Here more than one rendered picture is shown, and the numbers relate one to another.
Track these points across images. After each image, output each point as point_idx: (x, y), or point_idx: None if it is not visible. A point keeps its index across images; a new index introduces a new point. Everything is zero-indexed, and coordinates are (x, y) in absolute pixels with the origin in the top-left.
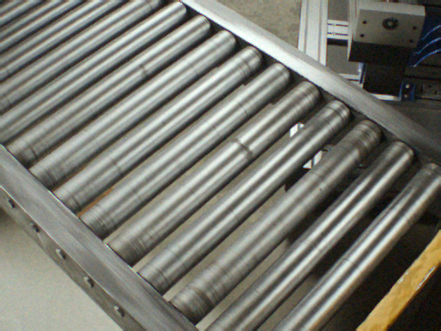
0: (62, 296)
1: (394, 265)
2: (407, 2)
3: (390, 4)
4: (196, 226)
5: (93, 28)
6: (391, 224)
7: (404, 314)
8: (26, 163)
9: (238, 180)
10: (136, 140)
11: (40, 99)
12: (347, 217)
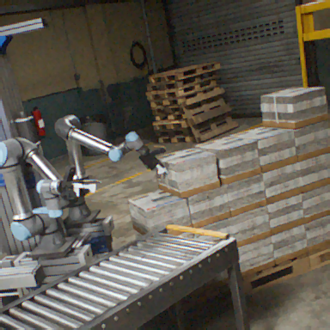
0: None
1: None
2: (79, 249)
3: (82, 249)
4: (174, 256)
5: (80, 289)
6: (174, 235)
7: (178, 302)
8: None
9: None
10: (139, 270)
11: (116, 290)
12: (171, 241)
